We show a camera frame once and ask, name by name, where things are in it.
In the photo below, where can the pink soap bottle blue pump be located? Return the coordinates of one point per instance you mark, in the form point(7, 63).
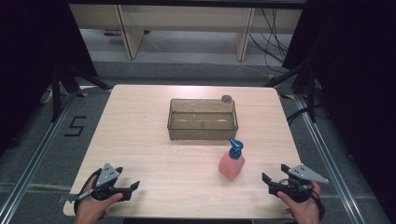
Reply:
point(232, 163)

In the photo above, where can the person's left hand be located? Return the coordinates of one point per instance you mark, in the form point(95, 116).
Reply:
point(93, 208)

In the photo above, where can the silver floor rail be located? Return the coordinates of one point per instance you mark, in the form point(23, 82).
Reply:
point(34, 158)
point(330, 155)

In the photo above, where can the person's right hand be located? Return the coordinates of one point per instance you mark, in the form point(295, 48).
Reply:
point(303, 211)

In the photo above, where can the dark curtain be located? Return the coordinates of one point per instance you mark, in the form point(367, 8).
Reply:
point(31, 62)
point(358, 77)

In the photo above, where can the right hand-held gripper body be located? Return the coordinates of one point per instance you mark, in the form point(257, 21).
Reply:
point(303, 175)

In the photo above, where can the clear brown plastic box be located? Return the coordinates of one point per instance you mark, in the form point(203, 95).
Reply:
point(202, 130)

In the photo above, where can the beige desk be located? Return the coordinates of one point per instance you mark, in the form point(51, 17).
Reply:
point(186, 17)

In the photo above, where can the small grey round cap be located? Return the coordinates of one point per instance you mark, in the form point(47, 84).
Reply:
point(227, 99)

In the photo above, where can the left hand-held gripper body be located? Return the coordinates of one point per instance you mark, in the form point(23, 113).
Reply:
point(106, 176)

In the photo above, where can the black metal stand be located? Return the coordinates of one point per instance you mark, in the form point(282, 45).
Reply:
point(310, 93)
point(56, 93)

